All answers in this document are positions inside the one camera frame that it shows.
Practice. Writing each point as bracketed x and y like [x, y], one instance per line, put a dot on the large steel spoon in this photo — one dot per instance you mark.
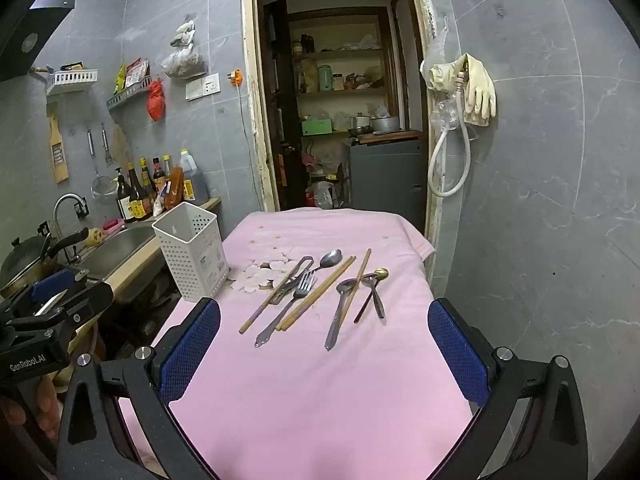
[331, 258]

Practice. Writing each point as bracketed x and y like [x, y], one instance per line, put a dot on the grey corner wall shelf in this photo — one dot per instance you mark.
[127, 97]

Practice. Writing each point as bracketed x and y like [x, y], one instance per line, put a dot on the black range hood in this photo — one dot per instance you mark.
[30, 30]

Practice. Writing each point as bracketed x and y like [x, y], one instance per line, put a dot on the orange plug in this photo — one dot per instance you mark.
[236, 76]

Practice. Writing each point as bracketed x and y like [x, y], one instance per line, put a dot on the small steel pot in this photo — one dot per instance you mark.
[360, 122]

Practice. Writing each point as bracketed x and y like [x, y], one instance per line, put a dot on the yellow-green snack packet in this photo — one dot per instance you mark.
[120, 79]

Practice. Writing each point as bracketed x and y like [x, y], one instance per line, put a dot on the wooden shelf unit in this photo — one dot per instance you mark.
[340, 52]

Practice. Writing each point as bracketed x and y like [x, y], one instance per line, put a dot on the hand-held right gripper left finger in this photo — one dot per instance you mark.
[190, 350]

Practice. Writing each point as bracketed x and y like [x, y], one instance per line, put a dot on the yellow scrubber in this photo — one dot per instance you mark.
[92, 237]

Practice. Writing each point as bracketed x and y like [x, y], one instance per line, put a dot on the door frame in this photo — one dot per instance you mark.
[255, 110]

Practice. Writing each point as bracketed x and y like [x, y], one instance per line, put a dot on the white perforated utensil holder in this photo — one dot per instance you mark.
[192, 255]

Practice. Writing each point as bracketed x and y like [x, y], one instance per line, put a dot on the steel fork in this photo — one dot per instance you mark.
[280, 317]

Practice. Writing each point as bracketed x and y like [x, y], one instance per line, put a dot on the red snack packet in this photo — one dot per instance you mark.
[137, 72]

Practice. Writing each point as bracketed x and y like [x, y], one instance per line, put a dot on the red plastic bag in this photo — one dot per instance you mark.
[156, 100]

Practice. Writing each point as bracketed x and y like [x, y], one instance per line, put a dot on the white wall basket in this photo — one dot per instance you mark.
[70, 80]

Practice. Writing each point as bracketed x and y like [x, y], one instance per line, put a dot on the steel sink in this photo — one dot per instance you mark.
[115, 250]

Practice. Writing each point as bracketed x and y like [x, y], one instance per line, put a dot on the person's left hand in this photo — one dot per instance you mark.
[50, 405]

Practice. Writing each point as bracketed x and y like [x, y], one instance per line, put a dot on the wooden chopstick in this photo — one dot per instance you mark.
[365, 265]
[315, 293]
[321, 293]
[255, 316]

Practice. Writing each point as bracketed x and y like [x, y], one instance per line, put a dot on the white wall switch panel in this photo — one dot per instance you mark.
[202, 86]

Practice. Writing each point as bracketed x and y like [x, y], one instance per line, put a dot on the small steel spoon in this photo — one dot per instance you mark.
[369, 280]

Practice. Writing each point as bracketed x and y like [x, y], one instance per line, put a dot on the kitchen counter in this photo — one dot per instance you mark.
[140, 272]

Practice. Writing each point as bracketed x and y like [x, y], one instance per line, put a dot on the cream rubber gloves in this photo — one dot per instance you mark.
[480, 90]

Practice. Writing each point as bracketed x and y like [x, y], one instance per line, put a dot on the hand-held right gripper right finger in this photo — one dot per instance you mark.
[457, 355]

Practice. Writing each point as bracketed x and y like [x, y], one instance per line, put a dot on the green jar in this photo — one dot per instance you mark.
[325, 77]

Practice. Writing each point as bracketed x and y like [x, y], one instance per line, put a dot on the hanging metal kitchen tool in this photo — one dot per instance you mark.
[106, 145]

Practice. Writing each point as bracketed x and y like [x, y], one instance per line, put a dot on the wooden grater board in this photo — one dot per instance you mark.
[60, 155]

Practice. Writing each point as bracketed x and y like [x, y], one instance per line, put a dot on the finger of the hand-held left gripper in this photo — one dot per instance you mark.
[85, 305]
[50, 284]

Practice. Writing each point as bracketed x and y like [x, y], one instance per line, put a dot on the hanging clear bag of dried goods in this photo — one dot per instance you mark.
[184, 60]

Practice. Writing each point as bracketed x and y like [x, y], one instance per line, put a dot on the pink soap dish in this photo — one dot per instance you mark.
[114, 226]

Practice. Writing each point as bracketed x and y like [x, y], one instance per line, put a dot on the metal tongs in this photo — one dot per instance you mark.
[295, 269]

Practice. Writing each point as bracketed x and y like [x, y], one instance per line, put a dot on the dark pump bottle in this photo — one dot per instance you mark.
[125, 202]

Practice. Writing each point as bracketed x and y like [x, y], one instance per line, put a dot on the black wok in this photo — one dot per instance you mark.
[25, 260]

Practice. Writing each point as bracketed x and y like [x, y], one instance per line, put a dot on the green box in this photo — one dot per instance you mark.
[317, 127]

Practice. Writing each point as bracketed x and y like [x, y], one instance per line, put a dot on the large oil jug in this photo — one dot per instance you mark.
[194, 180]

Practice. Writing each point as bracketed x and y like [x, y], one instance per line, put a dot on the chrome faucet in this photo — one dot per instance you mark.
[62, 202]

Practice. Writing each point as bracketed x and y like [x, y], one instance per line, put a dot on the grey cabinet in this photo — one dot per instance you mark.
[387, 180]

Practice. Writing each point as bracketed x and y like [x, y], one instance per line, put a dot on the aluminium pot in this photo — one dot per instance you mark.
[385, 124]

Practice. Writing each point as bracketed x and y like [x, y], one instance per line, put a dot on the metal strainer ladle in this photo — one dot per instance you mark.
[102, 187]

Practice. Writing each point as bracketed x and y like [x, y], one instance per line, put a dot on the dark sauce bottle red cap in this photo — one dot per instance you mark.
[159, 175]

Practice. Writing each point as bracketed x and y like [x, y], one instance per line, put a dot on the clear plastic bag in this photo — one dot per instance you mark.
[447, 115]

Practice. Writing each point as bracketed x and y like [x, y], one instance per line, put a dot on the pink floral tablecloth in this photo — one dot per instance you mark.
[310, 400]

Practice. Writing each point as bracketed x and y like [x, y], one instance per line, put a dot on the dark sauce bottle yellow label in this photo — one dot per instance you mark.
[137, 195]

